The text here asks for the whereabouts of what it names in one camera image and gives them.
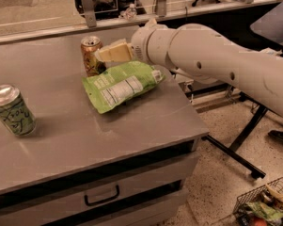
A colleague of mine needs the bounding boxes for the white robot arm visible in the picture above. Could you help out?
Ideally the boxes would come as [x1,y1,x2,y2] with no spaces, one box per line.
[95,20,283,117]

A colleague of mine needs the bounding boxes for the green rice chip bag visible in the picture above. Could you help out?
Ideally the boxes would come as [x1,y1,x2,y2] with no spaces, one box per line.
[82,61,165,114]

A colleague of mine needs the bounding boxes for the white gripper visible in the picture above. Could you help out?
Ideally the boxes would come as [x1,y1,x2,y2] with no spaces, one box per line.
[95,19,158,63]

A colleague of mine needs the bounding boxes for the green soda can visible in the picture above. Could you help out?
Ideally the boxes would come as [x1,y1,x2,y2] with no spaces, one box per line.
[0,85,36,137]

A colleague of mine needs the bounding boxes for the grey drawer cabinet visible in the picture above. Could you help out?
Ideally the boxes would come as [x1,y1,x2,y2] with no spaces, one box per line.
[0,36,208,226]

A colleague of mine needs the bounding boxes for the clear plastic water bottle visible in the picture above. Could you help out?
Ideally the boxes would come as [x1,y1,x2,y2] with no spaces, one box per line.
[120,4,137,21]

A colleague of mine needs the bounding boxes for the black wire basket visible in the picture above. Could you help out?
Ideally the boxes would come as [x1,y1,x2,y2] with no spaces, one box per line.
[233,177,283,226]

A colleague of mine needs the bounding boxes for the black table leg frame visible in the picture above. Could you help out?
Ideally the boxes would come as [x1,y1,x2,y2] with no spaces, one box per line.
[202,91,271,181]

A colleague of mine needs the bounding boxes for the black drawer handle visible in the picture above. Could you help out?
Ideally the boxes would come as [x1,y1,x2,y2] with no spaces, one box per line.
[84,185,120,207]

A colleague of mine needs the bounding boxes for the orange soda can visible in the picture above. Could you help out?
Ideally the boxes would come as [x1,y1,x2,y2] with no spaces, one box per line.
[81,36,106,76]

